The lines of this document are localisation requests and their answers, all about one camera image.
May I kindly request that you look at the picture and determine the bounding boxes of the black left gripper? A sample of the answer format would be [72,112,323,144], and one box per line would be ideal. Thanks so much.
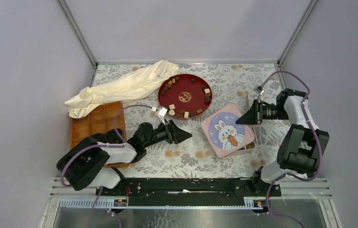
[143,120,192,149]

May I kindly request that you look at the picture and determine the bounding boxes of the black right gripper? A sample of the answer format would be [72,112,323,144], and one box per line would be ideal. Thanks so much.
[236,99,289,125]

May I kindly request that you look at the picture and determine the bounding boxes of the silver metal tongs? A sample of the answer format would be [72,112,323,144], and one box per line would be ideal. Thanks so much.
[245,95,262,145]

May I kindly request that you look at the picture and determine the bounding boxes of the silver tin lid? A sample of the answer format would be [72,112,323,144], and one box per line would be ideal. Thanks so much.
[201,103,255,158]

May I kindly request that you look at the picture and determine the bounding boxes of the pink tin with white dividers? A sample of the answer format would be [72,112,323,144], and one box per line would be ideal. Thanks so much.
[227,142,255,157]

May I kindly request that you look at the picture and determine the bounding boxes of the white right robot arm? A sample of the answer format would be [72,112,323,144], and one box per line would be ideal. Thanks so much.
[236,89,329,196]

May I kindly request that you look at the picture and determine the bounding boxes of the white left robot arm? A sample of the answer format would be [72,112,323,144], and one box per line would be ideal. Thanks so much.
[57,120,192,195]

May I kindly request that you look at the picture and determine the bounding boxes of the red round tray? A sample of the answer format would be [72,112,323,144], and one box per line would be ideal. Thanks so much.
[157,74,213,119]

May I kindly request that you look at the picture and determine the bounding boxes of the floral table mat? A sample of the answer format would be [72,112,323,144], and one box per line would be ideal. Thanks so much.
[121,63,290,178]

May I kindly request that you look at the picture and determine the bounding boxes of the black paper cup liners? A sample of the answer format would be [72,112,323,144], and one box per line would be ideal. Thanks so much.
[91,129,123,144]

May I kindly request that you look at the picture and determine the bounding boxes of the cream cloth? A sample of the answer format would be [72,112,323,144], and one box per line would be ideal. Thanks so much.
[65,60,179,119]

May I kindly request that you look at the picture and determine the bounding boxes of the wooden compartment tray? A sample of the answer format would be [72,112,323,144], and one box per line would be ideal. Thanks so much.
[69,101,130,169]

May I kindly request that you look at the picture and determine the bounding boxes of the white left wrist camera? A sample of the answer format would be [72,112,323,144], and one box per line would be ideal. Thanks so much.
[151,107,168,125]

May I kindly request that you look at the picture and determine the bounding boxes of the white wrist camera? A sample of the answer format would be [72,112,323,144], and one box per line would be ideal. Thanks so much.
[151,107,168,125]
[254,85,266,103]

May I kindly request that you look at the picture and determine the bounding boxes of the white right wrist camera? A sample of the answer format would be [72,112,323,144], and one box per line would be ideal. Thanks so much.
[254,85,266,103]

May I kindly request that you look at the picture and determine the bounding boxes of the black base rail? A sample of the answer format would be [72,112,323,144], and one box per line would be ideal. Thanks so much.
[96,178,282,207]

